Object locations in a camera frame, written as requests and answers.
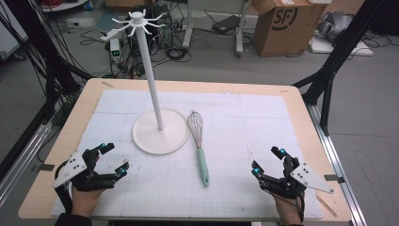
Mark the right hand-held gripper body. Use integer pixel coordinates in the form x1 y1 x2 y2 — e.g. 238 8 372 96
258 155 335 200

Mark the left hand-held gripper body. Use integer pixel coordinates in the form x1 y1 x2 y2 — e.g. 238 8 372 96
52 147 126 193

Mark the wire whisk with green handle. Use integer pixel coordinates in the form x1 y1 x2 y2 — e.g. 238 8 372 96
186 109 211 188

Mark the white hook rack stand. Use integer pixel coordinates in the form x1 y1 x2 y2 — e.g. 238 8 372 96
110 8 190 156

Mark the person's right hand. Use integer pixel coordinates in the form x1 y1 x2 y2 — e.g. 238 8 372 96
272 187 304 226

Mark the person's left hand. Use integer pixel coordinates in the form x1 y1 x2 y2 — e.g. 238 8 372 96
71 184 106 218

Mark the grey tape strip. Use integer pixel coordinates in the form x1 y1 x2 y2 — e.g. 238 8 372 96
324 173 345 184
30 163 56 172

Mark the thin wooden stick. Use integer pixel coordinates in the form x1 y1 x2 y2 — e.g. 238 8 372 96
315 195 339 218

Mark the white grid mat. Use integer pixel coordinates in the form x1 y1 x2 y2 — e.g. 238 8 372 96
50 89 325 221

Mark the small bench power supply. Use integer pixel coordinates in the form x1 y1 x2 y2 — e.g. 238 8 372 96
109 38 123 64

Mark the white power strip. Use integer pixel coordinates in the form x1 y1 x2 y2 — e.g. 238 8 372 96
99 29 118 42

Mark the large cardboard box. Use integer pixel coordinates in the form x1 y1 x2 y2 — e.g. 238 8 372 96
251 0 329 58

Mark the white flat board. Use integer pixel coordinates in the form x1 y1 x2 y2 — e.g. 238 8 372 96
308 35 375 57

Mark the grey bundled bag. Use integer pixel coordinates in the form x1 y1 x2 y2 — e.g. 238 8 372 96
316 10 355 43

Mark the black flat power adapter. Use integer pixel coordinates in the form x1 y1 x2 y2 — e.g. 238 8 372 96
211 14 241 35

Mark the white round table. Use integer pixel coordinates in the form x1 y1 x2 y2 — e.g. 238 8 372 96
40 0 91 14

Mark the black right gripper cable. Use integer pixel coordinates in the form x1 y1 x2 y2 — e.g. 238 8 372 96
295 190 306 224

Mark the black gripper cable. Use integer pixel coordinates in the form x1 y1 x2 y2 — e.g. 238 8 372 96
54 161 74 216
295 190 306 224

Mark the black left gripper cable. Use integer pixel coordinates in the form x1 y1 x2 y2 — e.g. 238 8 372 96
54 161 74 216

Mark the aluminium rail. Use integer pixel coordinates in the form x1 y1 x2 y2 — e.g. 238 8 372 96
0 120 55 205
305 103 368 226

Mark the black frame stand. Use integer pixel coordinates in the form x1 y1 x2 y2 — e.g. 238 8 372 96
291 0 393 137
0 0 94 124

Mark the coiled black cable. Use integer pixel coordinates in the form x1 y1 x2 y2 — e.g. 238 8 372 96
164 46 193 63

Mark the white metal table frame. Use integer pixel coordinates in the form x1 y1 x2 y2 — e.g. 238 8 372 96
182 0 252 59

